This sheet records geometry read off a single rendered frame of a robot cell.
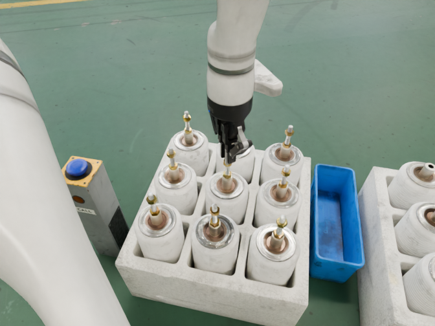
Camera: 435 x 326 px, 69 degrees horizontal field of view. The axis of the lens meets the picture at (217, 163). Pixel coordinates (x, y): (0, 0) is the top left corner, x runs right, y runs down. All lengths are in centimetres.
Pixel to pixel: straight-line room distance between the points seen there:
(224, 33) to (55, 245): 33
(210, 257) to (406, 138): 94
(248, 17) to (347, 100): 106
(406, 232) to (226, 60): 52
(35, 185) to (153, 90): 124
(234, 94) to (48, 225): 36
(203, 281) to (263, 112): 80
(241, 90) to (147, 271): 41
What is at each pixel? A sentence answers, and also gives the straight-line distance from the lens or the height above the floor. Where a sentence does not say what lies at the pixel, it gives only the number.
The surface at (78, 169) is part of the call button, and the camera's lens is 67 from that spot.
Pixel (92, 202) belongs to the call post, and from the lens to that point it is 70.
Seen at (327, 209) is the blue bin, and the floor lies 0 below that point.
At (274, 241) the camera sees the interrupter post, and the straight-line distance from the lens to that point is 60.
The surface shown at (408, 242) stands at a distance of 78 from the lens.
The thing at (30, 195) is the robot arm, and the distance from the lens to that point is 18.
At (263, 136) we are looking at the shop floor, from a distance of 117.
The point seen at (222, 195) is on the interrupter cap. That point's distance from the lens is 67.
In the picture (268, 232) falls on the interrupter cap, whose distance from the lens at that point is 63.
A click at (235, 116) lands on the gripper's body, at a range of 51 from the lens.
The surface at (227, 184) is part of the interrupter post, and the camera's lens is 67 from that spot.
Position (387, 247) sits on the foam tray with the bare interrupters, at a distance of 78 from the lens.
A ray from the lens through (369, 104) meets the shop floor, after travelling 145.
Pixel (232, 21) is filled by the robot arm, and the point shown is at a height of 63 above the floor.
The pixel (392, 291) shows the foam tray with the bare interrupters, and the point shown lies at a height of 18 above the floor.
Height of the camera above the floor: 79
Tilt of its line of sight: 48 degrees down
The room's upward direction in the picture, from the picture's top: straight up
